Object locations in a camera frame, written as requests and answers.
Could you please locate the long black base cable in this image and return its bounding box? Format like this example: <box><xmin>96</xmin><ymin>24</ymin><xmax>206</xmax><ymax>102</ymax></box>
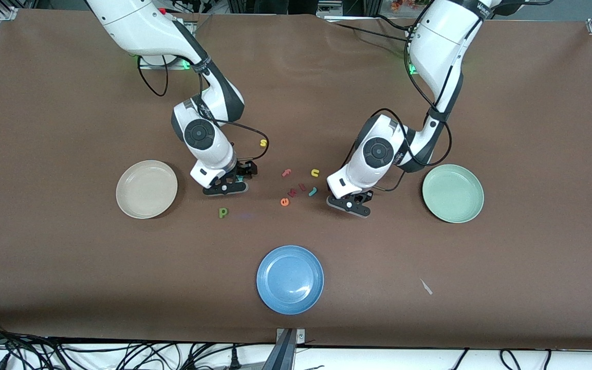
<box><xmin>335</xmin><ymin>22</ymin><xmax>411</xmax><ymax>43</ymax></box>

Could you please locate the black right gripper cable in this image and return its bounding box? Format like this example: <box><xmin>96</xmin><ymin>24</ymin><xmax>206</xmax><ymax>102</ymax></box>
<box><xmin>209</xmin><ymin>118</ymin><xmax>270</xmax><ymax>161</ymax></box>

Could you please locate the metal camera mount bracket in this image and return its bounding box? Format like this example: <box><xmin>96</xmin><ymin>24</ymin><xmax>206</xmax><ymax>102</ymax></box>
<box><xmin>263</xmin><ymin>328</ymin><xmax>306</xmax><ymax>370</ymax></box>

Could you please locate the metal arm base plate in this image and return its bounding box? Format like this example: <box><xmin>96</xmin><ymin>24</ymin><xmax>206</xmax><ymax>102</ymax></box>
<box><xmin>138</xmin><ymin>54</ymin><xmax>194</xmax><ymax>70</ymax></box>

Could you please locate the light green plate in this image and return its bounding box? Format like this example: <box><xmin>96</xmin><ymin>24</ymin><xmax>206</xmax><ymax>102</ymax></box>
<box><xmin>421</xmin><ymin>164</ymin><xmax>485</xmax><ymax>224</ymax></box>

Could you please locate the beige brown plate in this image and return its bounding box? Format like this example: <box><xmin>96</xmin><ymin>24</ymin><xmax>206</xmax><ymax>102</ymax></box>
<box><xmin>116</xmin><ymin>160</ymin><xmax>179</xmax><ymax>220</ymax></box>

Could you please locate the black right arm loop cable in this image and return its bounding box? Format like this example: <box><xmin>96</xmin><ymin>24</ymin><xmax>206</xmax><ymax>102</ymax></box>
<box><xmin>137</xmin><ymin>57</ymin><xmax>169</xmax><ymax>97</ymax></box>

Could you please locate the blue plate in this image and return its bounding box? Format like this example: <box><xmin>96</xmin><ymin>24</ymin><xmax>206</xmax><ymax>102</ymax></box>
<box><xmin>256</xmin><ymin>245</ymin><xmax>325</xmax><ymax>315</ymax></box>

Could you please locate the brown table cover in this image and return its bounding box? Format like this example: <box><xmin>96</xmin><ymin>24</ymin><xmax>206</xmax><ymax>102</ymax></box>
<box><xmin>0</xmin><ymin>9</ymin><xmax>592</xmax><ymax>350</ymax></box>

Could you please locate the looped black hanging cable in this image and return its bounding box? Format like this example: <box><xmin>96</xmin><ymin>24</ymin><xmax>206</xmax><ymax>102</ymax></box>
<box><xmin>500</xmin><ymin>348</ymin><xmax>522</xmax><ymax>370</ymax></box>

